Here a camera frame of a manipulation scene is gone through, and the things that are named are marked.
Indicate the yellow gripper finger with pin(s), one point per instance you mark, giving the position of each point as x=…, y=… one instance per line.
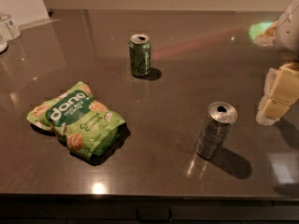
x=280, y=92

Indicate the green rice chip bag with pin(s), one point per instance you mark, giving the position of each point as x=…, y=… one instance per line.
x=87, y=126

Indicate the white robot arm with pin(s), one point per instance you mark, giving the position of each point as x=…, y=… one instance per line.
x=286, y=39

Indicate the green and orange snack bag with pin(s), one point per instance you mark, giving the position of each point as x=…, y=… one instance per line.
x=262, y=34

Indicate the silver redbull can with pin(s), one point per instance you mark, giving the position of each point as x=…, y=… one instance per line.
x=219, y=121

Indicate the green soda can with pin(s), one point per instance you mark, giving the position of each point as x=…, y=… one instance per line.
x=139, y=50

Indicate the white container at left edge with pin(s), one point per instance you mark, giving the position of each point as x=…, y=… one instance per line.
x=3, y=44

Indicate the clear plastic water bottle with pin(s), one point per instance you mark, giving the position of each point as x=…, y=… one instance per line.
x=9, y=30

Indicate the dark drawer handle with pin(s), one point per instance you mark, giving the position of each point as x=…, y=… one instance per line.
x=154, y=214

